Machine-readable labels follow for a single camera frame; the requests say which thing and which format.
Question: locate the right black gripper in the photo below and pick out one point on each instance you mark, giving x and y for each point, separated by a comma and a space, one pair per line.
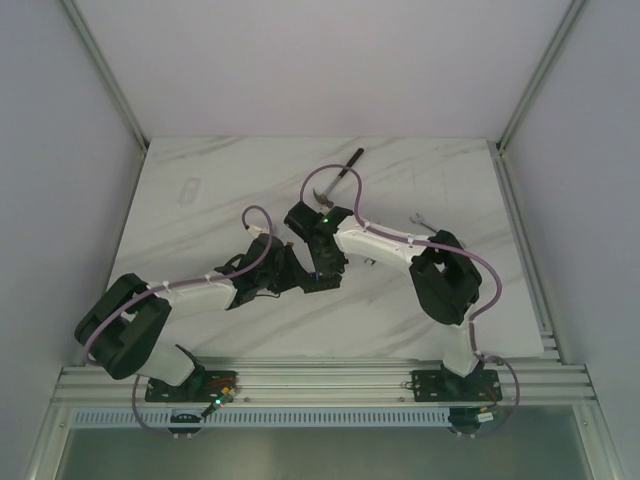
332, 267

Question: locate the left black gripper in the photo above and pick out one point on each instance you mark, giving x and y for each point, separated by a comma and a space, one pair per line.
289, 270

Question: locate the black fuse box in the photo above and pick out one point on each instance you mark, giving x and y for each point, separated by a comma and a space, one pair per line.
316, 282

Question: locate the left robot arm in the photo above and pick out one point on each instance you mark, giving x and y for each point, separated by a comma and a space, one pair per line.
122, 331

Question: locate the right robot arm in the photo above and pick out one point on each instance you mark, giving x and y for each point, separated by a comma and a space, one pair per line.
445, 281

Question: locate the clear plastic fuse box cover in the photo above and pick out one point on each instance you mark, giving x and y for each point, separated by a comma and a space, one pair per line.
190, 190

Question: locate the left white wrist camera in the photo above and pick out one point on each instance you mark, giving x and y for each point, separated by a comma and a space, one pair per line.
256, 231

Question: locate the claw hammer black handle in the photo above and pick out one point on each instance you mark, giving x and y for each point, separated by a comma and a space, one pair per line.
323, 198

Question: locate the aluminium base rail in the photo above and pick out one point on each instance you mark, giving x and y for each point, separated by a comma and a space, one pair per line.
337, 382

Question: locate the white slotted cable duct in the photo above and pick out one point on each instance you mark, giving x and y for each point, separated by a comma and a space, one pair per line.
233, 417

